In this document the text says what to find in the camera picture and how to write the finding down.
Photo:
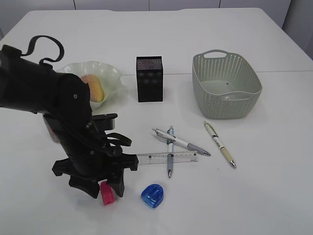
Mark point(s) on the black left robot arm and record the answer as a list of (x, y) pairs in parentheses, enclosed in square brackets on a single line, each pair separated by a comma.
[(37, 88)]

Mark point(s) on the black mesh pen holder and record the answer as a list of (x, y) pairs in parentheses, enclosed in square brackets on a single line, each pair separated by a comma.
[(149, 76)]

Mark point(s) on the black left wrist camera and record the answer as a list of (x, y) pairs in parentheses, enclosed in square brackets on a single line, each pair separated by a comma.
[(105, 122)]

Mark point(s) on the white grey ballpoint pen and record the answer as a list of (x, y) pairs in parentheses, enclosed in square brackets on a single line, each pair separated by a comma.
[(170, 137)]

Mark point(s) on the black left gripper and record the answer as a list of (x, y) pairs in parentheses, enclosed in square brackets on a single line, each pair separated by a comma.
[(92, 156)]

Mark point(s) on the blue patterned pen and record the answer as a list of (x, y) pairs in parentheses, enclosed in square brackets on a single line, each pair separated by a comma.
[(170, 158)]

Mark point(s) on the green plastic woven basket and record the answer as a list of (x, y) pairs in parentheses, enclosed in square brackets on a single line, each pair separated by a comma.
[(225, 87)]

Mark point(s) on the brown coffee bottle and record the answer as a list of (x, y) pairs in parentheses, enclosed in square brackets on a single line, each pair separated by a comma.
[(52, 134)]

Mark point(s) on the clear plastic ruler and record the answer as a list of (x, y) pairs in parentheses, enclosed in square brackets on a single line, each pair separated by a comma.
[(161, 158)]

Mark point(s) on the pink pencil sharpener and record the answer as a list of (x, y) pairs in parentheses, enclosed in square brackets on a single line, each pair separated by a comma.
[(106, 193)]

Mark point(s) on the yellow bread roll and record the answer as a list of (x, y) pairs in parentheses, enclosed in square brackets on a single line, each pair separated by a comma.
[(96, 92)]

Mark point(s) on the frosted green wavy plate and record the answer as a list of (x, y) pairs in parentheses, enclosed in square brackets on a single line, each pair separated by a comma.
[(108, 75)]

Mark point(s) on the cream ballpoint pen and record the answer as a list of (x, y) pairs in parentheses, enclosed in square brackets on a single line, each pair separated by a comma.
[(219, 144)]

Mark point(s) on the blue pencil sharpener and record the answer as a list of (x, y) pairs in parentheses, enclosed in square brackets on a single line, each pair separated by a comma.
[(152, 194)]

